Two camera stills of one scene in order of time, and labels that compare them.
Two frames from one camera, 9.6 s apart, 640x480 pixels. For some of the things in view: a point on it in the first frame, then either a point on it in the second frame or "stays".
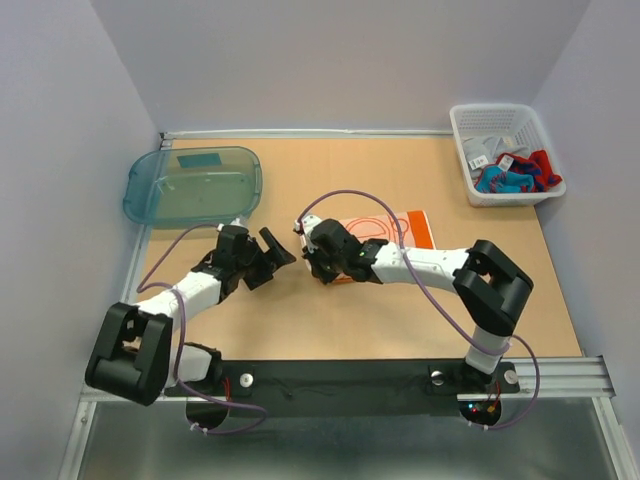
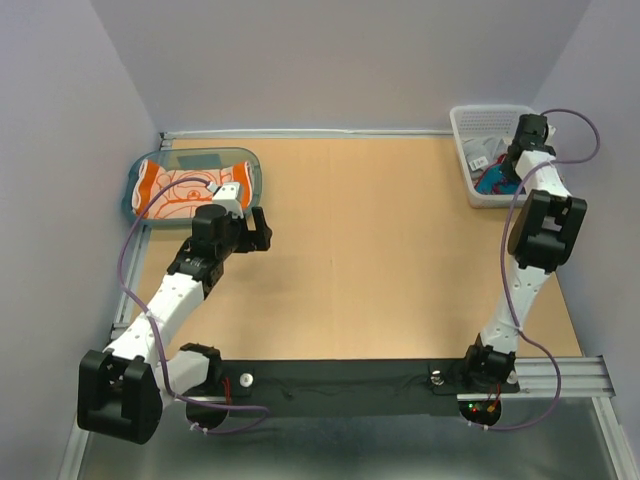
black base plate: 349,387 stays
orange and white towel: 408,228 → 180,200
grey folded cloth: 480,151 stays
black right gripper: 324,276 → 508,166
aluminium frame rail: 586,377 stays
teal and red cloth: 493,179 stays
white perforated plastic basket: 515,120 stays
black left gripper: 277,255 → 253,240
